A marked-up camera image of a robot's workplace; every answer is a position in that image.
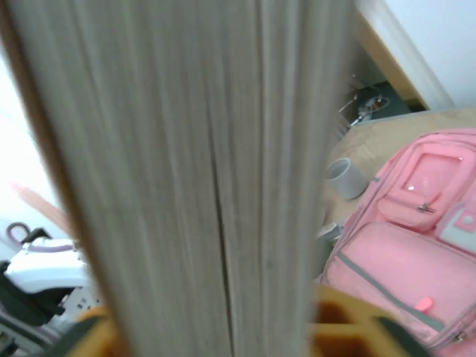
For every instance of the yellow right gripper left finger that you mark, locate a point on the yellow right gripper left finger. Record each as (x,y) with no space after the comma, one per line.
(100,338)

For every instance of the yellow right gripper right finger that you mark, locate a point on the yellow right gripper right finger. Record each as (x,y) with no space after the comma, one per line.
(334,334)

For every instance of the pink student backpack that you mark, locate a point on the pink student backpack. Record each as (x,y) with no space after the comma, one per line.
(401,260)

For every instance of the brown cover book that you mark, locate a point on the brown cover book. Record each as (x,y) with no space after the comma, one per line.
(167,148)

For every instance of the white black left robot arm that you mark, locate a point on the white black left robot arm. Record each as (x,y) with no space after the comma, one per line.
(41,266)

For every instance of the grey plastic cup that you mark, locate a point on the grey plastic cup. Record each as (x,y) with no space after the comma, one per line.
(346,180)

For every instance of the tan wooden door edge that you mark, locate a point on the tan wooden door edge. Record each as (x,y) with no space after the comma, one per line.
(386,74)

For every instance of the white door frame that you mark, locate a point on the white door frame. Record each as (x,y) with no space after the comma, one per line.
(405,48)

